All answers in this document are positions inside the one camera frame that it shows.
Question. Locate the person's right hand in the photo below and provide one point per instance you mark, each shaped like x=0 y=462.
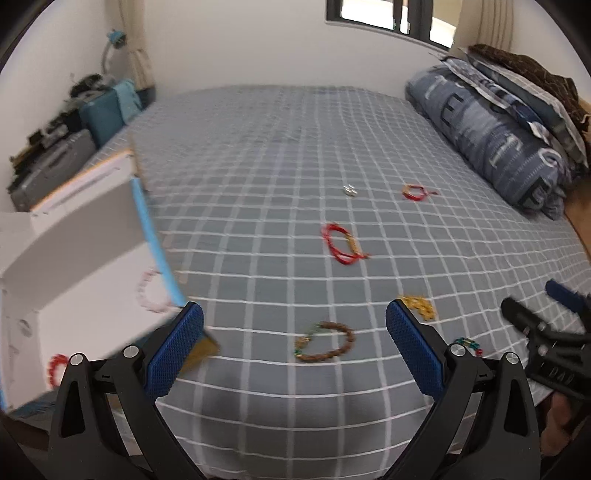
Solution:
x=561 y=424

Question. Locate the brown blanket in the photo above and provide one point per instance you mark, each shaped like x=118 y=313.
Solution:
x=531 y=67

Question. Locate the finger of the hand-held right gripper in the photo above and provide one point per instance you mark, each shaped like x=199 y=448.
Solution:
x=570 y=297
x=524 y=316

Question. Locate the white cardboard box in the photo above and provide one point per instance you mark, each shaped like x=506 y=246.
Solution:
x=78 y=258

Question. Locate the patterned grey pillow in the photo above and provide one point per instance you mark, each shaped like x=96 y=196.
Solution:
x=521 y=99

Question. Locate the beige curtain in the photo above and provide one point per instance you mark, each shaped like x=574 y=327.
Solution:
x=138 y=46
x=489 y=23

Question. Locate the pile of dark items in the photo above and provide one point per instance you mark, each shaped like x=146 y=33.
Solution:
x=60 y=122

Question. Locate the blue desk lamp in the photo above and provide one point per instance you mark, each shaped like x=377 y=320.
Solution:
x=115 y=39

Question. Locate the blue suitcase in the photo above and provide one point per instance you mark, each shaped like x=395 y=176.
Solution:
x=104 y=117

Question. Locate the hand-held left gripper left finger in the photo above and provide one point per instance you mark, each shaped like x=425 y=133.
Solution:
x=178 y=350

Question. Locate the grey suitcase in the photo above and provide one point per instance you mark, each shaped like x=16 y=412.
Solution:
x=51 y=170

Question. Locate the folded blue-grey quilt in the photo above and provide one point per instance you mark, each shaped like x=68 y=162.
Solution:
x=480 y=134

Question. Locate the dark framed window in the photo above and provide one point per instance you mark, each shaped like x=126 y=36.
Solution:
x=369 y=11

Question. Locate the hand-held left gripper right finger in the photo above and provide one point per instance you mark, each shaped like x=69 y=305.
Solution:
x=413 y=350

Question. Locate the grey checked bed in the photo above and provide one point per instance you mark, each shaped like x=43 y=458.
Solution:
x=277 y=184

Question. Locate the light blue cloth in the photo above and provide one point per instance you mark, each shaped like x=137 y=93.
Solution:
x=127 y=97

